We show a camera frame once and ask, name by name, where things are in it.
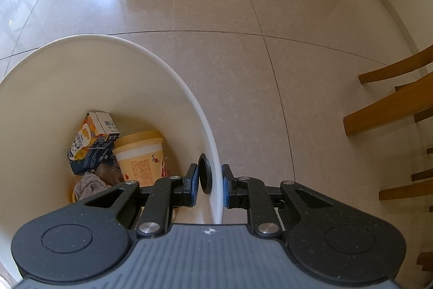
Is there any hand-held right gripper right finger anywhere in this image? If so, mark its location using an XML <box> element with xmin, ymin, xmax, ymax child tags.
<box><xmin>221</xmin><ymin>164</ymin><xmax>360</xmax><ymax>237</ymax></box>

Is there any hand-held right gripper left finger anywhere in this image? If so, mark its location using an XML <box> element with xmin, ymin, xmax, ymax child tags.
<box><xmin>68</xmin><ymin>163</ymin><xmax>200</xmax><ymax>237</ymax></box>

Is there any yellow paper cup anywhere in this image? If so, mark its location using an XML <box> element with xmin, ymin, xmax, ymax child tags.
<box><xmin>112</xmin><ymin>131</ymin><xmax>167</xmax><ymax>188</ymax></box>

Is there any grey wrapper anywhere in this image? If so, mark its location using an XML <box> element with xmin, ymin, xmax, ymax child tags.
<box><xmin>73</xmin><ymin>173</ymin><xmax>112</xmax><ymax>202</ymax></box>

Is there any blue snack carton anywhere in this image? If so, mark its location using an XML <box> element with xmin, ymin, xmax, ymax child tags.
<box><xmin>68</xmin><ymin>111</ymin><xmax>120</xmax><ymax>163</ymax></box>

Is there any white plastic trash bin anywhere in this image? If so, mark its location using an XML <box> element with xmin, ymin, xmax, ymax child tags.
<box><xmin>0</xmin><ymin>34</ymin><xmax>224</xmax><ymax>283</ymax></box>

